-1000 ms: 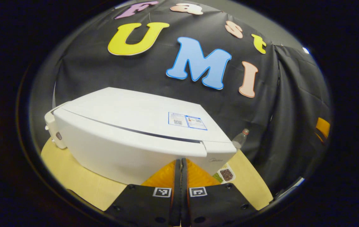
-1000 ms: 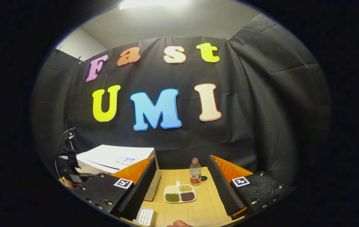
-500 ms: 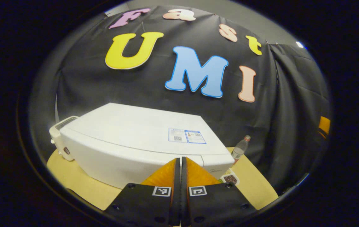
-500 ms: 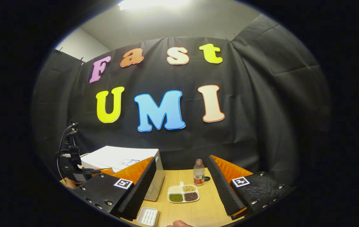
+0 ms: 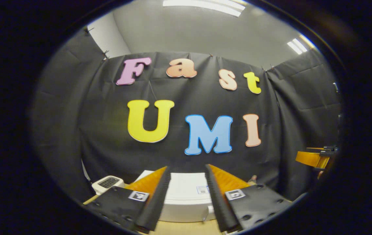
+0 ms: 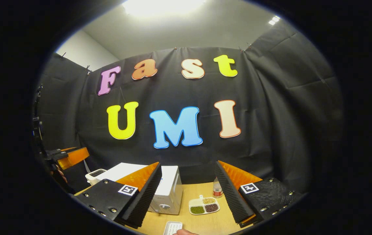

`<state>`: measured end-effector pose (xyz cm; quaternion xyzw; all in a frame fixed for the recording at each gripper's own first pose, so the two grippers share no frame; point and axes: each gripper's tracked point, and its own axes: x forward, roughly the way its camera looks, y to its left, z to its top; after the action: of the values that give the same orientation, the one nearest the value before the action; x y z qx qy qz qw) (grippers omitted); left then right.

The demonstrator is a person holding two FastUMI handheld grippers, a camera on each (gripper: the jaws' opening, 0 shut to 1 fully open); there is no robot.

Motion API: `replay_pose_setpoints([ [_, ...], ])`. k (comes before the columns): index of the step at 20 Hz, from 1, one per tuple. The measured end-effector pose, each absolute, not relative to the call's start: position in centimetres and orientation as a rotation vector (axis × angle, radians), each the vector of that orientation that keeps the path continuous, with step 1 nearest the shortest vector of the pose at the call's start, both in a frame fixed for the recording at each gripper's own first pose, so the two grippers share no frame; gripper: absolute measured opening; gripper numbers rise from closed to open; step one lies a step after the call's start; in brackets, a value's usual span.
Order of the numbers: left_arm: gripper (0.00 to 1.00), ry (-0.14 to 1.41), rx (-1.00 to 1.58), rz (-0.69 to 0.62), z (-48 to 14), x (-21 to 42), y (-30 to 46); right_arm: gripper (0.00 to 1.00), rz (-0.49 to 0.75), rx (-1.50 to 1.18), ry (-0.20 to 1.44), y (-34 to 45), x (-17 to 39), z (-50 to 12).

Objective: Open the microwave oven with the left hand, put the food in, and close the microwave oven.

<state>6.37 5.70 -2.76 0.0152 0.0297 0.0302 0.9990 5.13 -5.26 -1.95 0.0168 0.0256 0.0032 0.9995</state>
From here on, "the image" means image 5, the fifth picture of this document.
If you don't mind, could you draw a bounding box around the black backdrop cloth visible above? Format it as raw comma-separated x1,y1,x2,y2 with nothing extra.
31,28,343,203

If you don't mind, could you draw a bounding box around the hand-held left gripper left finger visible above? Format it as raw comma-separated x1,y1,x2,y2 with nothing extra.
86,166,172,233

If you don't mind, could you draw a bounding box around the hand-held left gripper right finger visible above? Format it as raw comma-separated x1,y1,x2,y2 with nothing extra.
204,164,292,233

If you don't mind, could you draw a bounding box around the large ceiling light panel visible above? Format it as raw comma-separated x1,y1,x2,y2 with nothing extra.
163,0,247,18

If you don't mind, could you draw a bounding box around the white microwave oven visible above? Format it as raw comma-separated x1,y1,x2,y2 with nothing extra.
134,170,218,223

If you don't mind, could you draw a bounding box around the white toaster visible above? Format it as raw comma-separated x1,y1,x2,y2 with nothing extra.
91,175,125,196

